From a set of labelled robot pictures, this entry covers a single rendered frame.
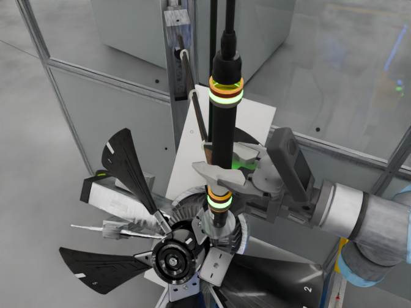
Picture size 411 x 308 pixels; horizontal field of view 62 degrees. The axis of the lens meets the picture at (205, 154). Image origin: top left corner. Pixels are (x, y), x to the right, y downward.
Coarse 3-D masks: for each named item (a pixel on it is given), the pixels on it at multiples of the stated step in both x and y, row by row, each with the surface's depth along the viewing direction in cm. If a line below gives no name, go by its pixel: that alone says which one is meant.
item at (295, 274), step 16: (240, 256) 89; (240, 272) 86; (256, 272) 86; (272, 272) 86; (288, 272) 85; (304, 272) 84; (320, 272) 84; (224, 288) 84; (240, 288) 84; (256, 288) 83; (272, 288) 83; (288, 288) 83; (320, 288) 82; (240, 304) 82; (256, 304) 82; (272, 304) 81; (288, 304) 81; (304, 304) 81
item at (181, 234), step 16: (176, 224) 95; (160, 240) 86; (176, 240) 83; (192, 240) 86; (208, 240) 92; (160, 256) 86; (176, 256) 85; (192, 256) 82; (160, 272) 86; (176, 272) 84; (192, 272) 83
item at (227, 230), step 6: (204, 186) 69; (228, 210) 72; (204, 216) 71; (228, 216) 71; (204, 222) 70; (210, 222) 70; (228, 222) 70; (234, 222) 70; (204, 228) 69; (210, 228) 69; (216, 228) 69; (222, 228) 69; (228, 228) 69; (234, 228) 70; (210, 234) 68; (216, 234) 68; (222, 234) 68; (228, 234) 69
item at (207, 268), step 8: (216, 248) 91; (208, 256) 89; (216, 256) 90; (224, 256) 90; (232, 256) 90; (208, 264) 88; (224, 264) 88; (200, 272) 87; (208, 272) 87; (216, 272) 87; (224, 272) 87; (208, 280) 85; (216, 280) 85
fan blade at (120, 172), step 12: (120, 132) 86; (120, 144) 88; (132, 144) 85; (120, 156) 90; (132, 156) 86; (108, 168) 100; (120, 168) 93; (132, 168) 87; (120, 180) 99; (132, 180) 90; (144, 180) 85; (132, 192) 98; (144, 192) 88; (144, 204) 93
